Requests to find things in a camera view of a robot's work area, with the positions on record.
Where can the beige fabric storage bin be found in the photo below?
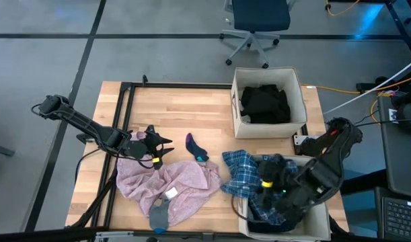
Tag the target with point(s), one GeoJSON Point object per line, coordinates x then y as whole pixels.
{"type": "Point", "coordinates": [317, 222]}
{"type": "Point", "coordinates": [269, 75]}

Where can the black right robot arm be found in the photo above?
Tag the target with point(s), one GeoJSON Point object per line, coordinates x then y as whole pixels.
{"type": "Point", "coordinates": [329, 168]}

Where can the navy sock purple teal accents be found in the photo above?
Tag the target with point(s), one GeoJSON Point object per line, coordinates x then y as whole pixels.
{"type": "Point", "coordinates": [195, 149]}

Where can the black aluminium table frame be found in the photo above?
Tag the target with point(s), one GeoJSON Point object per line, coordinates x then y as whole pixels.
{"type": "Point", "coordinates": [175, 85]}

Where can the white paper tag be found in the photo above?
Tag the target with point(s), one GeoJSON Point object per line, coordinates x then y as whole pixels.
{"type": "Point", "coordinates": [171, 193]}

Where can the grey furniture leg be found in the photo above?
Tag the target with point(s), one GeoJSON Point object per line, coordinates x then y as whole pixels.
{"type": "Point", "coordinates": [1, 149]}

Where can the blue plaid shirt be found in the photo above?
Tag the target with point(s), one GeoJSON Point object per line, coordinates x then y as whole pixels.
{"type": "Point", "coordinates": [242, 171]}

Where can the grey sock teal toe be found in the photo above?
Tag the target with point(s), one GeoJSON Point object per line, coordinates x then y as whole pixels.
{"type": "Point", "coordinates": [159, 216]}

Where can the office chair blue seat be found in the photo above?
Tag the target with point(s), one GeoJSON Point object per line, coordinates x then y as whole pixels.
{"type": "Point", "coordinates": [259, 13]}

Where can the silver mounting plate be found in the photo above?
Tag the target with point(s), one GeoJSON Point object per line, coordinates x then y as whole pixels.
{"type": "Point", "coordinates": [299, 140]}

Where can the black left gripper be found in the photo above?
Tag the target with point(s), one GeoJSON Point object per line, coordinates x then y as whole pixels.
{"type": "Point", "coordinates": [153, 144]}

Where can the black foreground bar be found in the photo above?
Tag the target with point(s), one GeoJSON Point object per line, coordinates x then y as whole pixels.
{"type": "Point", "coordinates": [40, 235]}

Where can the white sock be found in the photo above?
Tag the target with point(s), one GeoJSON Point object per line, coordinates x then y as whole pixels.
{"type": "Point", "coordinates": [245, 118]}

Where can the black keyboard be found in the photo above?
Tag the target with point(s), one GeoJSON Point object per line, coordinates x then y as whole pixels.
{"type": "Point", "coordinates": [402, 218]}

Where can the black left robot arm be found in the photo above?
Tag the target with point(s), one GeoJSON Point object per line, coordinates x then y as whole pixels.
{"type": "Point", "coordinates": [91, 126]}

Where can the pink shirt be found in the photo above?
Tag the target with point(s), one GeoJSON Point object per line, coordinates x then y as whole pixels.
{"type": "Point", "coordinates": [191, 181]}

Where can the black round device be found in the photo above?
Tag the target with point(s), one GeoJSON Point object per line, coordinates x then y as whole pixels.
{"type": "Point", "coordinates": [408, 117]}

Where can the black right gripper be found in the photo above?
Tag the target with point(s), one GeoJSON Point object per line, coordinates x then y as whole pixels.
{"type": "Point", "coordinates": [274, 174]}

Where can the black garment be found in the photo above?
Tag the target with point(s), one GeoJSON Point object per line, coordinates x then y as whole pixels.
{"type": "Point", "coordinates": [265, 104]}

